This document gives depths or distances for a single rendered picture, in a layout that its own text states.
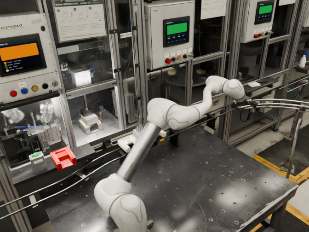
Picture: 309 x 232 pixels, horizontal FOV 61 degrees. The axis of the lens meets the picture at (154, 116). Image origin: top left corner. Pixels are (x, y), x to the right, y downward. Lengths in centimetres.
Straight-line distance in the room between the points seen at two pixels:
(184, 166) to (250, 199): 53
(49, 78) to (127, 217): 94
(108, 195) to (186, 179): 65
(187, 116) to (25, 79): 96
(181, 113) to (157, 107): 17
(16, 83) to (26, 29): 31
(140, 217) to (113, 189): 23
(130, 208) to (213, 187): 71
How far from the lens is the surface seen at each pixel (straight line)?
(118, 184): 158
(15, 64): 167
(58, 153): 192
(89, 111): 214
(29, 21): 167
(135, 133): 205
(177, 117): 148
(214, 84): 195
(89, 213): 183
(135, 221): 148
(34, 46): 167
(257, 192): 198
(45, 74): 174
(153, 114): 159
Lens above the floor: 202
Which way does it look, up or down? 29 degrees down
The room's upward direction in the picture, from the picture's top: 2 degrees counter-clockwise
